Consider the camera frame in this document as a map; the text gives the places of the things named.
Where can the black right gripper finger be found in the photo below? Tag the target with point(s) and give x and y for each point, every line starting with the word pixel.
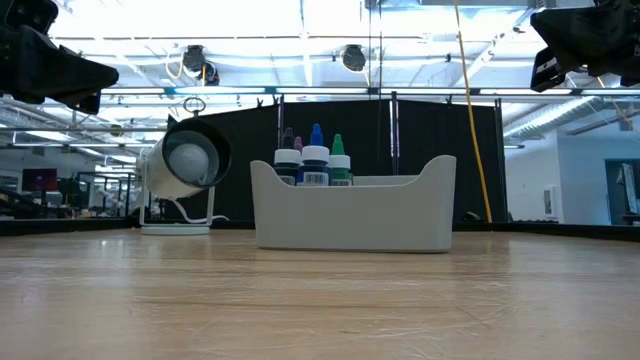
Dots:
pixel 565 30

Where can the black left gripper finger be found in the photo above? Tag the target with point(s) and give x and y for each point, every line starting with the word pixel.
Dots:
pixel 70 72

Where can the black-tipped large dye bottle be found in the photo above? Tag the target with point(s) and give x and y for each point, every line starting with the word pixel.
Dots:
pixel 287 157

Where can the dark-red-tipped large dye bottle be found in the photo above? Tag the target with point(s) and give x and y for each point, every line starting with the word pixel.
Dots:
pixel 298 144

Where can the blue-tipped large dye bottle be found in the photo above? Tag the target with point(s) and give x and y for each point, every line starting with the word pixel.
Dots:
pixel 315 155

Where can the green-tipped large dye bottle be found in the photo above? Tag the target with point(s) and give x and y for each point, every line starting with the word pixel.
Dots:
pixel 340 162

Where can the dark red screen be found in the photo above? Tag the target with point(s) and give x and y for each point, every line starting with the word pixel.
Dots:
pixel 39 179

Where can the black metal rack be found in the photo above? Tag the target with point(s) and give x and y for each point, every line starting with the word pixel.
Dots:
pixel 100 195

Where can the white cylindrical spot lamp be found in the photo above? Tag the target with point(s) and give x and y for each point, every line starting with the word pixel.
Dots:
pixel 192 160

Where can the blue glass door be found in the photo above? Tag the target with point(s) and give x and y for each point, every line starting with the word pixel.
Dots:
pixel 622 192

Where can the black partition curtain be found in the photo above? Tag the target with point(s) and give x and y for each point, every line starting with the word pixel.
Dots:
pixel 475 165

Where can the light grey plastic bin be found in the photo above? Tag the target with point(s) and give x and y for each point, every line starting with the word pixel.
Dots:
pixel 355 215

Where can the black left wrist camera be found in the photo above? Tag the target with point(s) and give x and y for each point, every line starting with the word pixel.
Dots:
pixel 30 12

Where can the white wall box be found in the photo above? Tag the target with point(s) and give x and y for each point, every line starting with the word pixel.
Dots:
pixel 550 200

